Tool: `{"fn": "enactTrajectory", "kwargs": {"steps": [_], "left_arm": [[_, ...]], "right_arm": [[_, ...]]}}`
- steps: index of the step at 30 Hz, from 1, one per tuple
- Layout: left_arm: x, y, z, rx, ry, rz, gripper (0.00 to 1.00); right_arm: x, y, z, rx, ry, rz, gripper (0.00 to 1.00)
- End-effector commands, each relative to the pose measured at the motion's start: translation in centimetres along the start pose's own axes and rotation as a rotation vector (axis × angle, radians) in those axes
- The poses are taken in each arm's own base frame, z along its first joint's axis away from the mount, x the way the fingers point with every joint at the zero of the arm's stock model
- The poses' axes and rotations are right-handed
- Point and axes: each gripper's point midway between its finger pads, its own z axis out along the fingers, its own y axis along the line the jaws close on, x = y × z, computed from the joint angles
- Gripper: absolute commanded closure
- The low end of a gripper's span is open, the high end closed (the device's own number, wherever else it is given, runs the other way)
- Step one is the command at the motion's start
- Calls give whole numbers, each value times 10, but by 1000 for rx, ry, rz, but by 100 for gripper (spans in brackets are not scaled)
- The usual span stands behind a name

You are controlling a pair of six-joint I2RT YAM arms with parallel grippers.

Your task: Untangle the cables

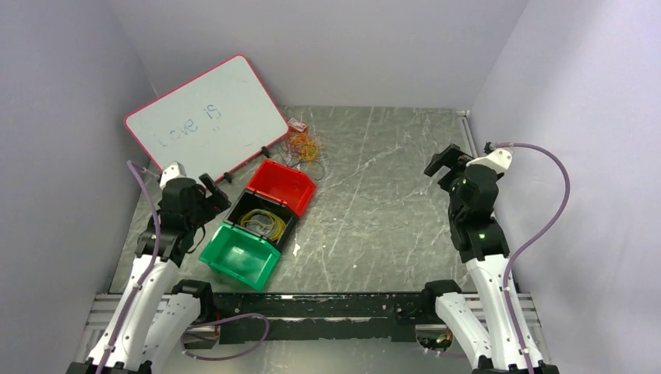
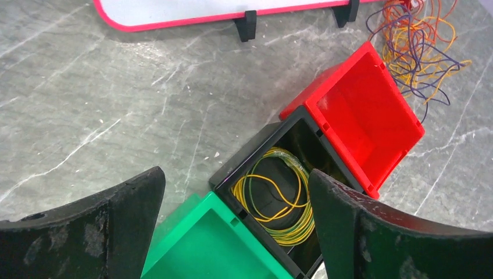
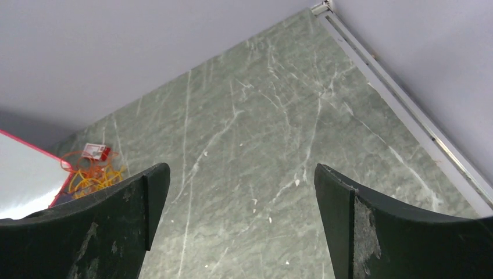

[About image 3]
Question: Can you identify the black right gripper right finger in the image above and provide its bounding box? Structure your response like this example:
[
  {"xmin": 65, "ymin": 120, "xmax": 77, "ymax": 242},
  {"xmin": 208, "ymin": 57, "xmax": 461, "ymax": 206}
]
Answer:
[{"xmin": 314, "ymin": 164, "xmax": 492, "ymax": 278}]

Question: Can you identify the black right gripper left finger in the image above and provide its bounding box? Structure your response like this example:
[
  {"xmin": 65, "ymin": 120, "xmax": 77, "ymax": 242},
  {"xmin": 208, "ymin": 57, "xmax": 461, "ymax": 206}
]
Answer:
[{"xmin": 1, "ymin": 163, "xmax": 170, "ymax": 278}]

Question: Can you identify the small red white box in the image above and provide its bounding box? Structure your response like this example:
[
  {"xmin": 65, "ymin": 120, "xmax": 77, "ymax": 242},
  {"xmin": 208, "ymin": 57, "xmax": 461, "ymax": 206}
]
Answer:
[{"xmin": 81, "ymin": 143, "xmax": 111, "ymax": 162}]

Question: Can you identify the pink framed whiteboard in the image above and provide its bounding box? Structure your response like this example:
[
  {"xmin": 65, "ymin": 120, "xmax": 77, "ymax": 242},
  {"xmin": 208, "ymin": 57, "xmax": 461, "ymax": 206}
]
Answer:
[{"xmin": 1, "ymin": 131, "xmax": 72, "ymax": 220}]

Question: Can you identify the yellow cable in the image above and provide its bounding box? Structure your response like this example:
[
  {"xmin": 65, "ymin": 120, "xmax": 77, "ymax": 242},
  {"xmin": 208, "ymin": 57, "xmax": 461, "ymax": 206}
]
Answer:
[{"xmin": 68, "ymin": 165, "xmax": 127, "ymax": 200}]

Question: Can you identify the aluminium table edge rail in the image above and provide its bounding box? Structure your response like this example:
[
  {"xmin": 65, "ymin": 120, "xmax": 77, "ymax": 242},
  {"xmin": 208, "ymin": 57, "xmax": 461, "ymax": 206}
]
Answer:
[{"xmin": 310, "ymin": 1, "xmax": 492, "ymax": 217}]

